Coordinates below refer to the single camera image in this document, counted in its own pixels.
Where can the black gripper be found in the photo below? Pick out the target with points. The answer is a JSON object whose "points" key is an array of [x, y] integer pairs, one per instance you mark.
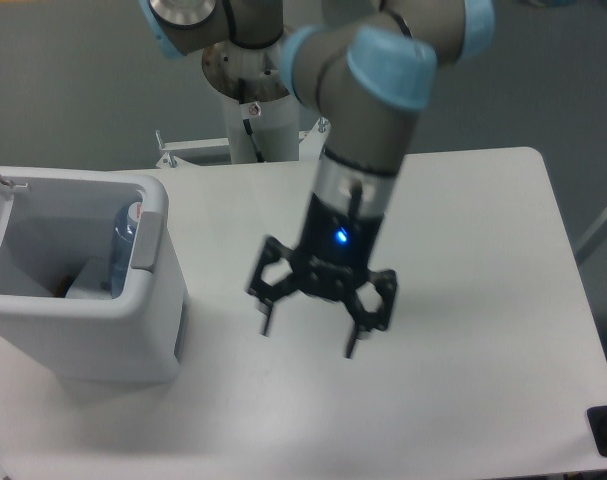
{"points": [[330, 262]]}

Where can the crushed clear plastic bottle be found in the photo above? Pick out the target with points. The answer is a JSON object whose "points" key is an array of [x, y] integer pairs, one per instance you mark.
{"points": [[124, 231]]}

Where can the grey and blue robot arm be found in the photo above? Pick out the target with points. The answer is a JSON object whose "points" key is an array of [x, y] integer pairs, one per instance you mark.
{"points": [[371, 79]]}

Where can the white trash can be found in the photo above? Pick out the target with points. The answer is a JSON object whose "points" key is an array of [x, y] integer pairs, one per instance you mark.
{"points": [[66, 218]]}

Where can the white right base bracket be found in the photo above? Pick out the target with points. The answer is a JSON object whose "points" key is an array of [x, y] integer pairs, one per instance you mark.
{"points": [[312, 142]]}

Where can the white base bracket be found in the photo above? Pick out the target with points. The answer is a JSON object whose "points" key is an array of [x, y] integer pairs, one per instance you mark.
{"points": [[207, 152], [312, 142]]}

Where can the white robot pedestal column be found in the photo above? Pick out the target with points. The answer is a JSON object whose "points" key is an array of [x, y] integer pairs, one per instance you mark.
{"points": [[261, 116]]}

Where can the white left base bracket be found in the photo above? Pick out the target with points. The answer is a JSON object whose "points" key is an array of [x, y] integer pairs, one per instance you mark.
{"points": [[207, 152]]}

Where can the white frame at right edge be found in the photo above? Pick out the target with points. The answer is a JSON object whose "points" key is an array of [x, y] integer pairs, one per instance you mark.
{"points": [[592, 238]]}

